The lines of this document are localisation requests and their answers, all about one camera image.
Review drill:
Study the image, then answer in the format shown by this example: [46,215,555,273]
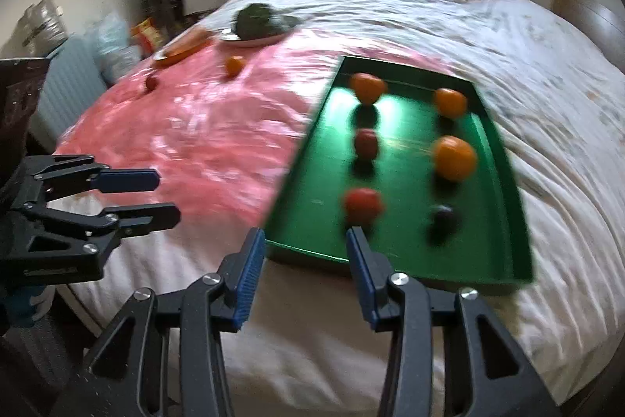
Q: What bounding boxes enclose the grey printed bag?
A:
[20,0,69,51]

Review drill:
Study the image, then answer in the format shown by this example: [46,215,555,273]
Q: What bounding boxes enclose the dark purple plum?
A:
[427,204,462,242]

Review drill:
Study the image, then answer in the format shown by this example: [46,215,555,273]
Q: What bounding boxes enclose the carrot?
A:
[163,29,213,56]

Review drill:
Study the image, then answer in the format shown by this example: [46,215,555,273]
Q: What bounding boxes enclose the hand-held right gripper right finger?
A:
[346,226,562,417]

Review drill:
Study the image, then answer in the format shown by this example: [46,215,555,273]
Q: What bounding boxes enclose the light blue suitcase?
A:
[36,35,108,139]

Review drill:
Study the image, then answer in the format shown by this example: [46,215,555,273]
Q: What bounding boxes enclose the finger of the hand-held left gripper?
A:
[12,202,181,283]
[10,154,161,208]

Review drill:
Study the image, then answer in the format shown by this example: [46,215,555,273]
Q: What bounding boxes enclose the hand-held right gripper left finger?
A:
[63,226,268,417]

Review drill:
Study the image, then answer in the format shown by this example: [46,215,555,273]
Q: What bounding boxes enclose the green tray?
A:
[266,54,534,286]

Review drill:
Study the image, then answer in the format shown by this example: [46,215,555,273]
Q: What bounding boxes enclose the red apple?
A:
[354,129,380,160]

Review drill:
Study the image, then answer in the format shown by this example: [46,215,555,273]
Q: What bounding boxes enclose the white dark rimmed plate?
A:
[220,17,304,47]

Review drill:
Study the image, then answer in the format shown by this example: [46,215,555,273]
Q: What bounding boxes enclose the green leafy vegetable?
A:
[233,3,294,41]

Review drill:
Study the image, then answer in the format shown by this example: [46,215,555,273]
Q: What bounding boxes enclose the orange rimmed plate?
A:
[152,37,216,67]

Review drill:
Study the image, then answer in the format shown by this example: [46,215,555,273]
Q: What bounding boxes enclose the wooden headboard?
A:
[552,0,625,71]

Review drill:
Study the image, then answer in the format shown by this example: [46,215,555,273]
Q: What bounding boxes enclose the person's left hand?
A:
[0,284,52,330]

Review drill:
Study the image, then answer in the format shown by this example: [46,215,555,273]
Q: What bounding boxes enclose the red yellow sack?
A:
[129,19,164,51]

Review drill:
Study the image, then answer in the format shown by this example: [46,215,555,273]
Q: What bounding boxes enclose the pink plastic sheet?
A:
[54,31,470,222]

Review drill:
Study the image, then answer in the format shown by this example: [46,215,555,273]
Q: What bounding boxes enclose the translucent blue plastic bag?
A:
[90,13,140,81]

